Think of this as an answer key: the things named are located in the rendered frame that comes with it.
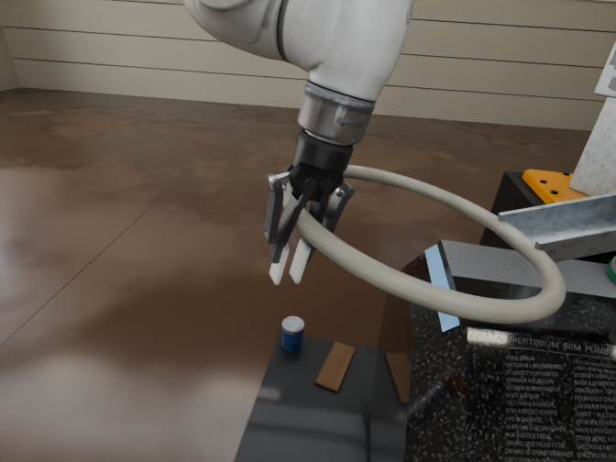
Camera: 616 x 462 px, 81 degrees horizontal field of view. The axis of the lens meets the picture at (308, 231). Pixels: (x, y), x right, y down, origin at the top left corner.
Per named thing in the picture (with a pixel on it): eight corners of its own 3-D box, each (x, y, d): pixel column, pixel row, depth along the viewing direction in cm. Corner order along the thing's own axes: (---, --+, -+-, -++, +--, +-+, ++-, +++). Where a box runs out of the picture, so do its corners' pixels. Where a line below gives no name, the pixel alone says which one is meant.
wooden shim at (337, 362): (335, 343, 171) (335, 340, 171) (355, 350, 168) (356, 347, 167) (314, 384, 151) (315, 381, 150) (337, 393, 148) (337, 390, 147)
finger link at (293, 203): (319, 182, 48) (310, 180, 48) (286, 250, 52) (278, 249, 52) (307, 170, 51) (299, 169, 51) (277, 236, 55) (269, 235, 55)
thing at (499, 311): (457, 196, 92) (463, 185, 91) (636, 341, 51) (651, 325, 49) (269, 158, 80) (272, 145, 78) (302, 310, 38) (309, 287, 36)
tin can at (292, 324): (297, 334, 175) (299, 313, 169) (306, 348, 168) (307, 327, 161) (278, 339, 171) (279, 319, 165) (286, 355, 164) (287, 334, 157)
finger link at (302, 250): (300, 236, 57) (303, 236, 57) (288, 272, 60) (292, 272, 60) (307, 247, 54) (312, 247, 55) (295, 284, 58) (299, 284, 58)
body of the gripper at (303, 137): (312, 139, 43) (291, 209, 47) (368, 149, 47) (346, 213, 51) (289, 121, 48) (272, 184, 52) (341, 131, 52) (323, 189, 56)
